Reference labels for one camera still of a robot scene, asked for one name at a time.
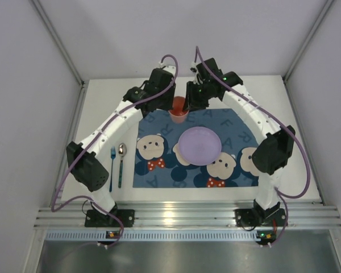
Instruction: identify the salmon plastic cup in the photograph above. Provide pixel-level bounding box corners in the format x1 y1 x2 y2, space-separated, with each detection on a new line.
168 96 188 124

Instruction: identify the purple plastic plate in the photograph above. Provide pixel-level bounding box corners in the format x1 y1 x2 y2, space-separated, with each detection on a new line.
177 126 222 166

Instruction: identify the blue cartoon mouse placemat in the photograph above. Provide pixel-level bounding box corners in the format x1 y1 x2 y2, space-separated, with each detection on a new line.
133 109 259 188

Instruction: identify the green handled steel spoon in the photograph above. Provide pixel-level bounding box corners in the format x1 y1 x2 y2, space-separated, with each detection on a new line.
118 143 127 188

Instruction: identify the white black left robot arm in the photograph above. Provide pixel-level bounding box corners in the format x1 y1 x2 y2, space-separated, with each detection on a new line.
66 66 177 215

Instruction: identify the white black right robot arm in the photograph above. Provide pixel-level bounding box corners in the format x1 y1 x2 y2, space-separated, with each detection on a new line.
185 58 296 226

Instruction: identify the blue metal fork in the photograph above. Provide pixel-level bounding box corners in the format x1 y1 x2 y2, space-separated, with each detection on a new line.
109 146 116 192

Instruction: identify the left aluminium frame post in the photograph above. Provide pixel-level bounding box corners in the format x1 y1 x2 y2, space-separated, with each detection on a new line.
30 0 89 88

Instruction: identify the aluminium frame post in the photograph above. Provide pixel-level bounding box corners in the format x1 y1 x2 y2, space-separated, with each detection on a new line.
30 0 89 88
282 0 338 82

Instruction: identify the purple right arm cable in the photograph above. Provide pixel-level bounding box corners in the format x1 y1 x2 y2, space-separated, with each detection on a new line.
194 45 312 247

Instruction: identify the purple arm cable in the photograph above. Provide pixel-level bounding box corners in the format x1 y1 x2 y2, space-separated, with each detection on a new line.
194 45 312 247
51 54 178 250

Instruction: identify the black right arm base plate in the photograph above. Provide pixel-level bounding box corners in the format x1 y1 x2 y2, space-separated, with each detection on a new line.
235 208 286 228

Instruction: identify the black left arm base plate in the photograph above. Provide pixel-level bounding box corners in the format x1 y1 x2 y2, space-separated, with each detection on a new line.
84 209 135 228

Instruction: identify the right aluminium frame post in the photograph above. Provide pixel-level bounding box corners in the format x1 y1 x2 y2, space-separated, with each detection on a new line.
282 0 338 82

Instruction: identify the aluminium mounting rail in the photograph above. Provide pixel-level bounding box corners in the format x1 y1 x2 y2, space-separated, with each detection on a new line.
34 202 341 229

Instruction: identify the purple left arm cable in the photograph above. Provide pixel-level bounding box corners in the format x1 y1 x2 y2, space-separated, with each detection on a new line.
51 54 178 250

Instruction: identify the perforated grey cable duct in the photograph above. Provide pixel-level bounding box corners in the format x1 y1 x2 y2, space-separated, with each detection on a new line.
45 229 278 242

